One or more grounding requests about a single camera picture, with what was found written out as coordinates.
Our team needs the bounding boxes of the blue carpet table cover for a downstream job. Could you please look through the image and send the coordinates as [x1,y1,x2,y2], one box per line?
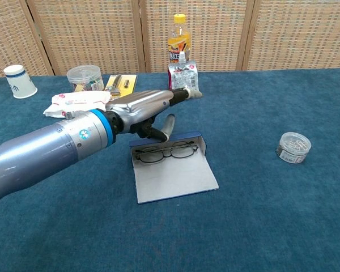
[0,67,340,272]

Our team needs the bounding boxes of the razor on yellow blister card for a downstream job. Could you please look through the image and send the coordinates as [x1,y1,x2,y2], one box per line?
[104,74,138,100]

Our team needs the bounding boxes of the clear jar of colourful clips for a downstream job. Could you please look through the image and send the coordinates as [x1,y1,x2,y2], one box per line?
[66,65,105,93]

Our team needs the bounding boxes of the black-rimmed eyeglasses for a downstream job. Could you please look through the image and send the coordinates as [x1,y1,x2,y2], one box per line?
[134,141,199,164]

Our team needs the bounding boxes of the small clear jar of paperclips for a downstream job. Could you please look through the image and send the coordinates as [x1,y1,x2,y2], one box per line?
[275,131,312,164]

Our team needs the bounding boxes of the yellow-capped drink bottle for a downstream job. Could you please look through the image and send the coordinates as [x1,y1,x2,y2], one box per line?
[167,13,192,65]

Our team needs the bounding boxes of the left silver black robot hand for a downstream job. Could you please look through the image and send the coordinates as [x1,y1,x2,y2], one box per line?
[104,87,202,142]

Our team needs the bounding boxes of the blue cardboard glasses case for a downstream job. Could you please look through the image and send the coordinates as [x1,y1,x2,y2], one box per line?
[129,130,220,205]

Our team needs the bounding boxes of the silver spout pouch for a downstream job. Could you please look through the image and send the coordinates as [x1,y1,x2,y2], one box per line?
[168,51,200,96]

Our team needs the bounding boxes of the white tissue pack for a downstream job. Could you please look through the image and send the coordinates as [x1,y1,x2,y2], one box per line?
[43,90,112,118]

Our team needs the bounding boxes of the woven bamboo folding screen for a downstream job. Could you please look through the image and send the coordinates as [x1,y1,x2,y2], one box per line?
[0,0,340,79]

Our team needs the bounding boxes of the white paper cup blue band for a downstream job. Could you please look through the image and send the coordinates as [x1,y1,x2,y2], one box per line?
[3,64,38,99]

